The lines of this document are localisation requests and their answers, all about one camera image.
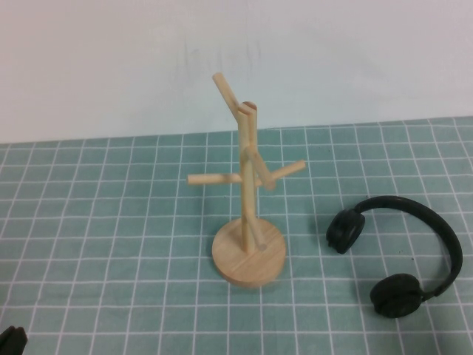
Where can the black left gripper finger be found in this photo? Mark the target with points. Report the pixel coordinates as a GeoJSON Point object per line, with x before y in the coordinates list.
{"type": "Point", "coordinates": [6, 344]}
{"type": "Point", "coordinates": [20, 342]}

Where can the black over-ear headphones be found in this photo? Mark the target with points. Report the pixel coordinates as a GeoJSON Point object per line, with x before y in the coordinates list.
{"type": "Point", "coordinates": [449, 240]}

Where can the wooden branch headphone stand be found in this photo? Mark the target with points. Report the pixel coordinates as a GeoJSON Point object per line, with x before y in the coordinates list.
{"type": "Point", "coordinates": [251, 259]}

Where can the teal checkered tablecloth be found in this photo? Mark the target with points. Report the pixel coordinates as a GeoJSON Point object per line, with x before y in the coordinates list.
{"type": "Point", "coordinates": [92, 240]}

